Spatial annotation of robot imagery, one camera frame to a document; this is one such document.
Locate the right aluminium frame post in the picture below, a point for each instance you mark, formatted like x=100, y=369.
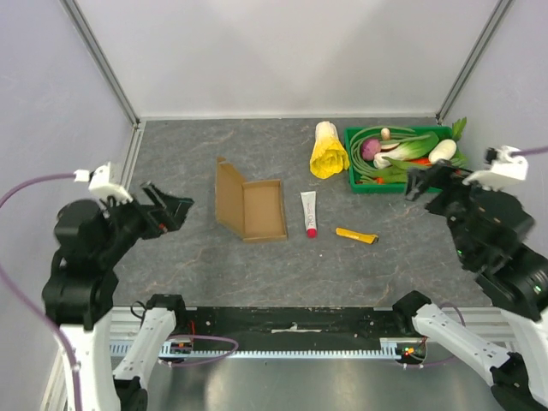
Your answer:
x=486, y=35

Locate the green plastic tray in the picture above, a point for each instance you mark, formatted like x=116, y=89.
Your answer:
x=364, y=186

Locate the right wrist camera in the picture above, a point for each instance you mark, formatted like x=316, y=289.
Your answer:
x=506, y=167

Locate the white radish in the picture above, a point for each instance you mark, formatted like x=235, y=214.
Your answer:
x=445, y=150

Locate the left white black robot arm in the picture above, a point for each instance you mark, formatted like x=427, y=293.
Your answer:
x=93, y=236

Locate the grey slotted cable duct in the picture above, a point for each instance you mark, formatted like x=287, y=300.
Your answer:
x=294, y=346

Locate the celery leaf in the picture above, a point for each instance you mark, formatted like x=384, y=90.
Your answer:
x=457, y=128

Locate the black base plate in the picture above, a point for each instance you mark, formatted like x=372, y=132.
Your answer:
x=366, y=321

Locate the white tube red cap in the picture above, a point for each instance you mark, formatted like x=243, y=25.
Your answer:
x=308, y=200

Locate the yellow napa cabbage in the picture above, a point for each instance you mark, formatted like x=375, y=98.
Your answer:
x=329, y=157

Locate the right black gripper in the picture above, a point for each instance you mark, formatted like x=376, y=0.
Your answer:
x=442, y=193

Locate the aluminium frame post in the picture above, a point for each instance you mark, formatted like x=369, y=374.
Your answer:
x=486, y=35
x=85, y=31

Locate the orange carrot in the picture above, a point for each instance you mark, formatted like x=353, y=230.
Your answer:
x=368, y=177

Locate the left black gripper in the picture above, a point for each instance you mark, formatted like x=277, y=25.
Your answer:
x=176, y=210

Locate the purple onion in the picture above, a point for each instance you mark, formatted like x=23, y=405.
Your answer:
x=369, y=148

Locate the brown cardboard express box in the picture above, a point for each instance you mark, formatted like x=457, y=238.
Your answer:
x=254, y=210

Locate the yellow utility knife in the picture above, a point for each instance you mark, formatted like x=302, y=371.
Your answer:
x=357, y=236

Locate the green long beans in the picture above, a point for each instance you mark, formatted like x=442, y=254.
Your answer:
x=357, y=154

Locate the bok choy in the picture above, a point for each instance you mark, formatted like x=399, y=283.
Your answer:
x=407, y=149

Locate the left aluminium frame post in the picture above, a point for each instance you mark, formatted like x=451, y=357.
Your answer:
x=85, y=31

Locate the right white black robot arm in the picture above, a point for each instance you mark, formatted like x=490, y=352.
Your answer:
x=488, y=228

